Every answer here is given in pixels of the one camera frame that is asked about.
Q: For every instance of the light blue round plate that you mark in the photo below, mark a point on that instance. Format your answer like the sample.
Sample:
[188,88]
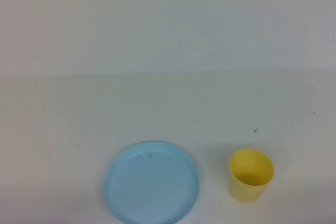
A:
[152,184]

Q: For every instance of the yellow plastic cup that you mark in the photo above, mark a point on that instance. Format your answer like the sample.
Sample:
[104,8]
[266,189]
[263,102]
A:
[249,192]

